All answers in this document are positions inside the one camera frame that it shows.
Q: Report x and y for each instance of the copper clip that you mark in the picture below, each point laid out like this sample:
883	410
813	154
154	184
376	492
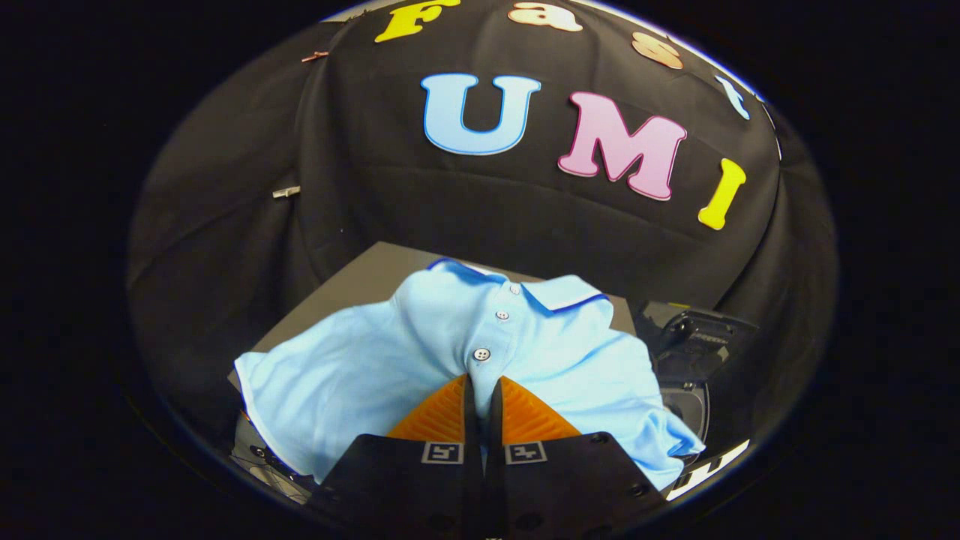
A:
315	56

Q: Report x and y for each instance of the black device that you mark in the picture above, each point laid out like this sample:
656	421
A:
697	341

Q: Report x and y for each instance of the silver clip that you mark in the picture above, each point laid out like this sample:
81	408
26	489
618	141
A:
286	192

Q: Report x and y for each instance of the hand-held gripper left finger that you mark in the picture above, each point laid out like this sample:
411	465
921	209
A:
471	420

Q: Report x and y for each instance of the light blue polo shirt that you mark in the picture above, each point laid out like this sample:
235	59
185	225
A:
360	375

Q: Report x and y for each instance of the black backdrop cloth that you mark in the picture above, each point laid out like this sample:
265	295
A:
450	202

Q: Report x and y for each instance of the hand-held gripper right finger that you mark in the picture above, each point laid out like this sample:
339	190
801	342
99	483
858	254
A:
495	420

